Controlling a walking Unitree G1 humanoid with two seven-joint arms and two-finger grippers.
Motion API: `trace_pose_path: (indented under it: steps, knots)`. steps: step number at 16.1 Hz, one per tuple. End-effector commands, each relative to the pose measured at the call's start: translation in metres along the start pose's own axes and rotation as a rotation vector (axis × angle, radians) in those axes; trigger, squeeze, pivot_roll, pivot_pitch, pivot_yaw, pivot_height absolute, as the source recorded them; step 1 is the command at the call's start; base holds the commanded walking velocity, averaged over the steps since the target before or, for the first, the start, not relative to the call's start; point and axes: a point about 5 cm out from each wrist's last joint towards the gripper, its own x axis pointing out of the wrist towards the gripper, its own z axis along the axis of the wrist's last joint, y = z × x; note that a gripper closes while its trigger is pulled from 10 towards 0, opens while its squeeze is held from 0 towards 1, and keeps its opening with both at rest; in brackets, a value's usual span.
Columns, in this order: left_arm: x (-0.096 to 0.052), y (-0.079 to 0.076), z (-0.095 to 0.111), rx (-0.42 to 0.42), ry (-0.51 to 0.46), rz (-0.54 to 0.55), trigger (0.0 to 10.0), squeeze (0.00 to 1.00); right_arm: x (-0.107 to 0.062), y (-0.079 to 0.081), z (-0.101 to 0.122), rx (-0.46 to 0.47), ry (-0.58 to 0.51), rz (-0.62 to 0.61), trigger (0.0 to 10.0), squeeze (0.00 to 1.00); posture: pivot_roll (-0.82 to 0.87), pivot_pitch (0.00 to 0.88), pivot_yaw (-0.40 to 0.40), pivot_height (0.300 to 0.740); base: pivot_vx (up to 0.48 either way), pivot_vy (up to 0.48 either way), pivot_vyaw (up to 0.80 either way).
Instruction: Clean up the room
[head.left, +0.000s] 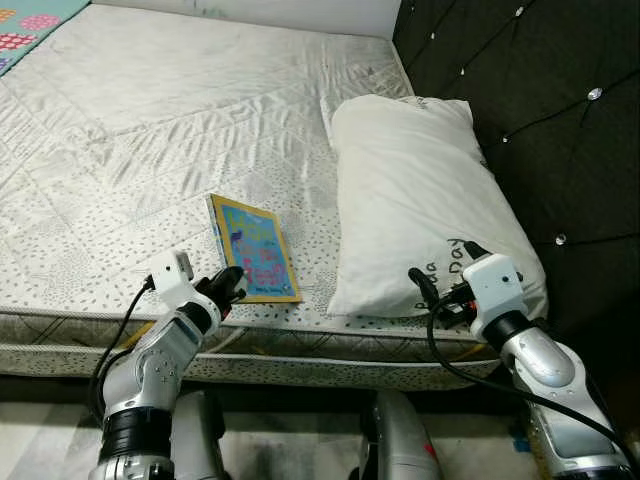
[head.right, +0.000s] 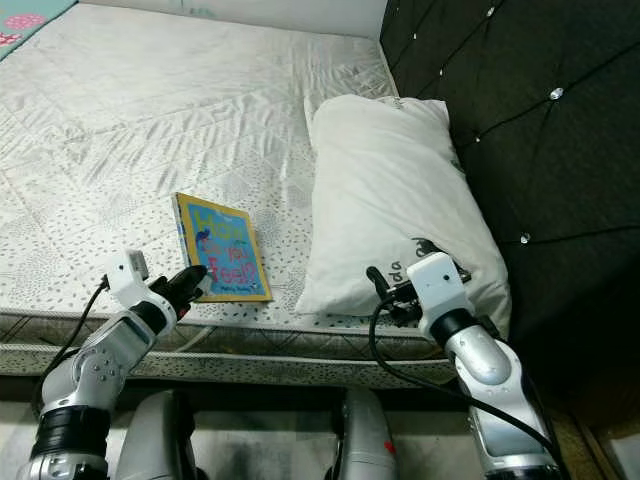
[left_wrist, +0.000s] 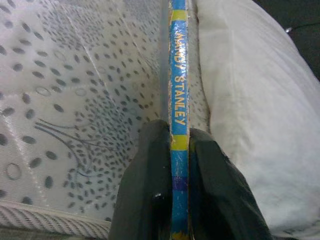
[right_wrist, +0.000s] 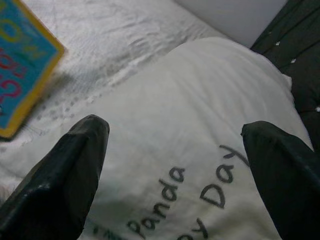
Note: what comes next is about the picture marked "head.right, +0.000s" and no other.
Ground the blue yellow picture book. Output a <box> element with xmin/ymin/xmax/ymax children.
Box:
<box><xmin>173</xmin><ymin>192</ymin><xmax>273</xmax><ymax>303</ymax></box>

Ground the white printed pillow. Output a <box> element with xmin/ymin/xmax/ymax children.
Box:
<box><xmin>295</xmin><ymin>95</ymin><xmax>511</xmax><ymax>336</ymax></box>

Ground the silver left robot leg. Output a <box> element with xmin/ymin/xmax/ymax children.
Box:
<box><xmin>115</xmin><ymin>390</ymin><xmax>196</xmax><ymax>480</ymax></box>

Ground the silver robot leg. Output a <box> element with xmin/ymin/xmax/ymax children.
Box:
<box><xmin>115</xmin><ymin>390</ymin><xmax>196</xmax><ymax>480</ymax></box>
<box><xmin>325</xmin><ymin>388</ymin><xmax>401</xmax><ymax>480</ymax></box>

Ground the silver right robot leg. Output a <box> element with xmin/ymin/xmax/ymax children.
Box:
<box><xmin>325</xmin><ymin>388</ymin><xmax>401</xmax><ymax>480</ymax></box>

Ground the black tufted headboard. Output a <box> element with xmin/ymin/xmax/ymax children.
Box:
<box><xmin>380</xmin><ymin>0</ymin><xmax>640</xmax><ymax>411</ymax></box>

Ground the white patterned mattress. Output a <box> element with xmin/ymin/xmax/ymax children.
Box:
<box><xmin>0</xmin><ymin>0</ymin><xmax>461</xmax><ymax>386</ymax></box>

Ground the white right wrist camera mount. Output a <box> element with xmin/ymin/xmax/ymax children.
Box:
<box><xmin>405</xmin><ymin>250</ymin><xmax>471</xmax><ymax>336</ymax></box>

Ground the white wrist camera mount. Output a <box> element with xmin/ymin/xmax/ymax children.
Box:
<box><xmin>405</xmin><ymin>250</ymin><xmax>471</xmax><ymax>336</ymax></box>
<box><xmin>105</xmin><ymin>250</ymin><xmax>151</xmax><ymax>306</ymax></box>

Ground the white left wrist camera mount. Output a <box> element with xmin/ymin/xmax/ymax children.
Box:
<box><xmin>105</xmin><ymin>250</ymin><xmax>151</xmax><ymax>306</ymax></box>

